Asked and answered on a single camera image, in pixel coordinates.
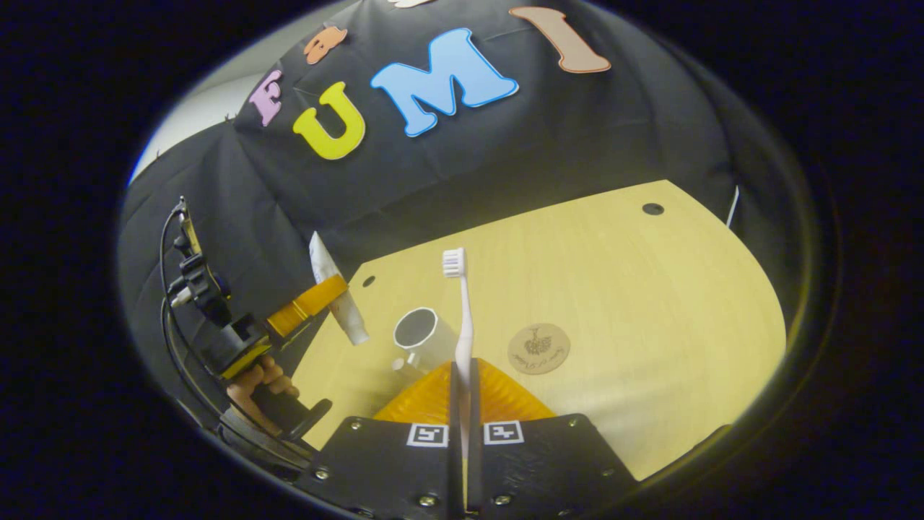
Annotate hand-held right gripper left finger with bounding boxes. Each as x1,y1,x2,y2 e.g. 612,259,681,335
303,360,463,520

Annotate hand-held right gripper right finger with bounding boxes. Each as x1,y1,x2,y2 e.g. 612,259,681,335
469,357,640,518

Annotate white toothpaste tube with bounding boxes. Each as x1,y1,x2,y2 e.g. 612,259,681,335
309,232,370,347

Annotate round wooden coaster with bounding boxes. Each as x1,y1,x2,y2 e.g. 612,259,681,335
507,323,571,375

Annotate white cup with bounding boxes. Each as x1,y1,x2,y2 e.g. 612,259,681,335
392,307,463,378

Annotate white toothbrush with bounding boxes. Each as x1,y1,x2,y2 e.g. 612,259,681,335
442,248,479,463

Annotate black backdrop cloth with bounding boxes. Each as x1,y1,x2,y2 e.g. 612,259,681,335
119,0,809,412

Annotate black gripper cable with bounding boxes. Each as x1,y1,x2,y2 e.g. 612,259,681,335
159,202,225,427

